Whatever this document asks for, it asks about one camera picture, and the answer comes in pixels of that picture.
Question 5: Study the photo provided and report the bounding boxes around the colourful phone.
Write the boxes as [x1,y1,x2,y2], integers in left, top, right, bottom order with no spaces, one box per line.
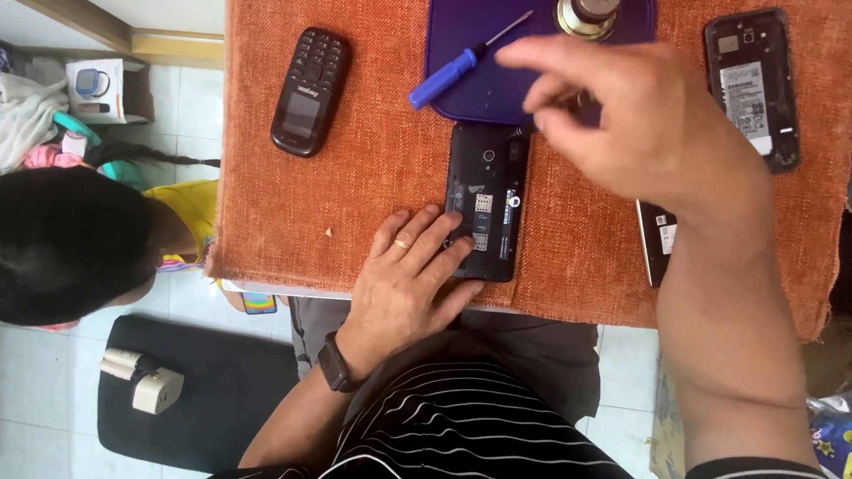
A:
[241,291,278,315]

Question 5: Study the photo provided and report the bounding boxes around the black smartwatch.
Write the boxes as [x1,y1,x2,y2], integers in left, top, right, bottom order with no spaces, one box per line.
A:
[316,330,366,394]

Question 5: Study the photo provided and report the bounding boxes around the cardboard box with watch package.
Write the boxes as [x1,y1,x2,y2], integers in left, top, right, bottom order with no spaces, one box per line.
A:
[65,57,156,126]

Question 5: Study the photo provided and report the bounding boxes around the blue handled screwdriver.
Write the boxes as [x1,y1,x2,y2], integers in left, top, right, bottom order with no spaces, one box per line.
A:
[408,10,535,110]

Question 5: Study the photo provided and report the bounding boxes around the white power adapter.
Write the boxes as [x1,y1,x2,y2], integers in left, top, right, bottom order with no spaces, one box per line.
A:
[99,347,185,416]

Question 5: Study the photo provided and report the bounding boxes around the dark blue plastic tray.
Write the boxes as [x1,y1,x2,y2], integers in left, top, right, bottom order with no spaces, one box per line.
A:
[425,0,659,127]

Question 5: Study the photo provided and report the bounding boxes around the wooden door frame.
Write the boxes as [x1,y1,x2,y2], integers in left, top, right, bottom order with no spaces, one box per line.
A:
[16,0,226,70]

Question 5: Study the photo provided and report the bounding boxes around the black keypad phone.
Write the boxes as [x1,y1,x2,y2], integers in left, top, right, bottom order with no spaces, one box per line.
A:
[270,27,351,159]

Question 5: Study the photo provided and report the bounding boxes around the person's right hand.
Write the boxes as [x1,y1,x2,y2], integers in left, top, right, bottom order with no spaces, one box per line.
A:
[496,33,774,222]

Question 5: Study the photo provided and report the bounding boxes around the grey shorts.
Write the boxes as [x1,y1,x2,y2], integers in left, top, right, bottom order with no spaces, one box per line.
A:
[289,296,602,428]

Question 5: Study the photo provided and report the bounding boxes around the person's left hand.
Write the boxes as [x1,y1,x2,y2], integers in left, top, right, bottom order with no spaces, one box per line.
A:
[335,205,486,379]

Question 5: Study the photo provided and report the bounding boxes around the black white striped shirt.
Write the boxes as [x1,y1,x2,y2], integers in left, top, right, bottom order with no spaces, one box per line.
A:
[208,358,636,479]

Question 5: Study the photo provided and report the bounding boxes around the heap of clothes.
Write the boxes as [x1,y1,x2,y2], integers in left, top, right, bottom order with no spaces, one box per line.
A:
[0,45,149,190]

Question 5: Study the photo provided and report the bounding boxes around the black smartphone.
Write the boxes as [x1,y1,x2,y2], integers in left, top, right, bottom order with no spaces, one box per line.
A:
[443,121,533,284]

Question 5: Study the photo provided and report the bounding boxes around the round metal speaker part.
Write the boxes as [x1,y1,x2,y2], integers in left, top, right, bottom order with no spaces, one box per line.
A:
[555,0,623,42]

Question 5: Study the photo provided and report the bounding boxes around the black and white phone panel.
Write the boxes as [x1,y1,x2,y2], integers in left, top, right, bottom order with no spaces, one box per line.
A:
[634,198,680,289]

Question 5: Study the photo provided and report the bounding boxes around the orange woven table cloth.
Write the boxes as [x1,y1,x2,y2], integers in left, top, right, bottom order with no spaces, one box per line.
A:
[206,0,852,343]

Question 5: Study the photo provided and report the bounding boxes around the colourful plastic bag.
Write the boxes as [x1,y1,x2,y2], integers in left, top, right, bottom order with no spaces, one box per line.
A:
[804,391,852,479]

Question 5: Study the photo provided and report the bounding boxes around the black cushioned stool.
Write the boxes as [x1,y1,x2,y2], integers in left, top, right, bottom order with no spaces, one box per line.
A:
[97,314,300,475]

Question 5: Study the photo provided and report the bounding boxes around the pale patterned bag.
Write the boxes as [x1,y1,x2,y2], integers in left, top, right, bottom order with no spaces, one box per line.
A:
[648,353,688,479]

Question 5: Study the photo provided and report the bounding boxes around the opened smartphone with white battery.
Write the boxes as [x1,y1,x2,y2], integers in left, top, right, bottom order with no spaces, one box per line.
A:
[703,7,801,175]

